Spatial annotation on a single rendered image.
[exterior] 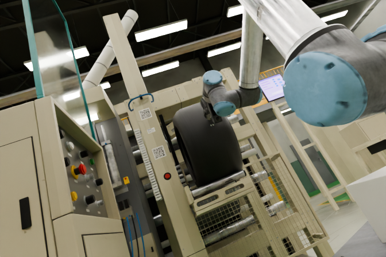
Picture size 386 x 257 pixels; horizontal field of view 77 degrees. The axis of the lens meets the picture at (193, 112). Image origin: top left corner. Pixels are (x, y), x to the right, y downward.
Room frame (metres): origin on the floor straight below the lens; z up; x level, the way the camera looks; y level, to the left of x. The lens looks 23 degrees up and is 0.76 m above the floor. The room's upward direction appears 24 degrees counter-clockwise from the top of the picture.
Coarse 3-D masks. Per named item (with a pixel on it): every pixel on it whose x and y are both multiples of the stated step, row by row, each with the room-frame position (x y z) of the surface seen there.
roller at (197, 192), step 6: (234, 174) 1.48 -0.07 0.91; (240, 174) 1.48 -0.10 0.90; (216, 180) 1.46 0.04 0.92; (222, 180) 1.46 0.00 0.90; (228, 180) 1.47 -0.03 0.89; (234, 180) 1.49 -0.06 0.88; (204, 186) 1.44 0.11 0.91; (210, 186) 1.44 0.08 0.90; (216, 186) 1.45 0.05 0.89; (192, 192) 1.42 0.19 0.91; (198, 192) 1.43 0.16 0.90; (204, 192) 1.44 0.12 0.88
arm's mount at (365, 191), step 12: (384, 168) 0.65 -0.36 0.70; (360, 180) 0.55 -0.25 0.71; (372, 180) 0.50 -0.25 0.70; (384, 180) 0.49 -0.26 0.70; (360, 192) 0.53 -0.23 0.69; (372, 192) 0.51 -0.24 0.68; (384, 192) 0.50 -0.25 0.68; (360, 204) 0.54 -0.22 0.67; (372, 204) 0.52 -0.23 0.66; (384, 204) 0.51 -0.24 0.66; (372, 216) 0.53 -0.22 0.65; (384, 216) 0.52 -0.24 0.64; (384, 228) 0.53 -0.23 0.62; (384, 240) 0.54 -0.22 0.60
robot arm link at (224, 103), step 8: (216, 88) 0.99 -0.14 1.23; (224, 88) 1.00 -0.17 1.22; (208, 96) 1.03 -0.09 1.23; (216, 96) 0.98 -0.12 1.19; (224, 96) 0.98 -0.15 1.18; (232, 96) 0.99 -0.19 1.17; (216, 104) 0.99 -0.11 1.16; (224, 104) 0.97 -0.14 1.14; (232, 104) 0.99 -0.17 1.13; (216, 112) 1.01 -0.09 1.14; (224, 112) 1.02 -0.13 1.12; (232, 112) 1.04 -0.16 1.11
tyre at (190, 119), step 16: (176, 112) 1.47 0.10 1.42; (192, 112) 1.38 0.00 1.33; (176, 128) 1.63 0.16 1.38; (192, 128) 1.33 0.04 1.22; (208, 128) 1.34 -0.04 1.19; (224, 128) 1.36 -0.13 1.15; (192, 144) 1.34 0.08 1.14; (208, 144) 1.34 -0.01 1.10; (224, 144) 1.37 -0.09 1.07; (192, 160) 1.39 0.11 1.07; (208, 160) 1.37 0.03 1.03; (224, 160) 1.41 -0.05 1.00; (240, 160) 1.48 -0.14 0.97; (192, 176) 1.73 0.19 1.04; (208, 176) 1.43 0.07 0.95; (224, 176) 1.49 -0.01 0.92
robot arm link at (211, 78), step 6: (210, 72) 0.99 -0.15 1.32; (216, 72) 0.99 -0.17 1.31; (204, 78) 0.98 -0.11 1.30; (210, 78) 0.98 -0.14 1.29; (216, 78) 0.98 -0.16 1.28; (222, 78) 1.00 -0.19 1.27; (204, 84) 1.01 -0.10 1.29; (210, 84) 0.98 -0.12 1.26; (216, 84) 0.99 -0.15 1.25; (222, 84) 1.01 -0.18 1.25; (204, 90) 1.05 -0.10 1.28
